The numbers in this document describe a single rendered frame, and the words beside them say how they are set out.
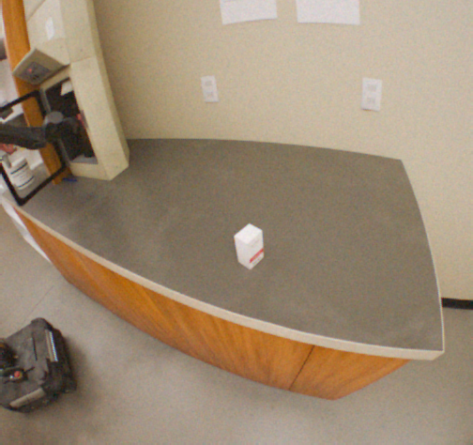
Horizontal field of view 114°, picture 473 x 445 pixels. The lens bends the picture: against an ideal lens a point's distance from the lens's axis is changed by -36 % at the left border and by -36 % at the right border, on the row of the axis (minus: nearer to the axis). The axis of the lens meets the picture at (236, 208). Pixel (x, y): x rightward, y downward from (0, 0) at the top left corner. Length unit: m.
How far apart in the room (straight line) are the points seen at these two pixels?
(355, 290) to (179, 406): 1.13
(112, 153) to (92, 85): 0.27
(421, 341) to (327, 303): 0.19
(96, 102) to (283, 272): 0.81
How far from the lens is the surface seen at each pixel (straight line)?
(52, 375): 1.53
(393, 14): 0.92
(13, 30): 1.28
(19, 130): 0.92
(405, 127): 0.95
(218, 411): 1.33
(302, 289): 0.44
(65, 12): 0.95
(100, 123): 0.93
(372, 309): 0.44
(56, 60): 0.88
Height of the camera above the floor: 1.31
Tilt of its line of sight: 38 degrees down
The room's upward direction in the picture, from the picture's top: 8 degrees counter-clockwise
